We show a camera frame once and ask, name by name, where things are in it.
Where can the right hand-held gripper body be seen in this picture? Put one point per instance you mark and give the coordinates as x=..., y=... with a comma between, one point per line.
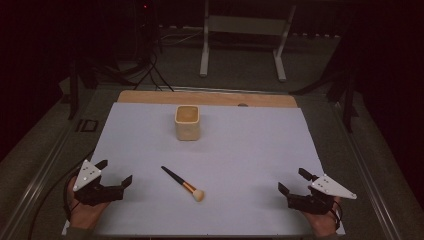
x=328, y=188

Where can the white paper sheet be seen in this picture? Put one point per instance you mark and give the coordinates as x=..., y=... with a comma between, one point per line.
x=216, y=160

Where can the white metal stand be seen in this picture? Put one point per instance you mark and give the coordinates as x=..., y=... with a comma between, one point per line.
x=248, y=25

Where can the person's left hand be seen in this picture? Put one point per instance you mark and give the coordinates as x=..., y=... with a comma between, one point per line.
x=86, y=213

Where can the black tripod stand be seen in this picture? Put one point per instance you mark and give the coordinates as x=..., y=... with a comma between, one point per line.
x=74, y=93
x=346, y=100

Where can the person's right hand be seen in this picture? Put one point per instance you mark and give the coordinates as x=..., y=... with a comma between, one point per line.
x=322, y=223

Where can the beige square cup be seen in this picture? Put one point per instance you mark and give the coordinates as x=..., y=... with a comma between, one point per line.
x=187, y=128

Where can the black rectangular floor frame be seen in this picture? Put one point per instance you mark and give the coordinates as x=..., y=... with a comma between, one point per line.
x=87, y=125

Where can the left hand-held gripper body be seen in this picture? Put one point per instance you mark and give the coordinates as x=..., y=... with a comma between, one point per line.
x=87, y=176

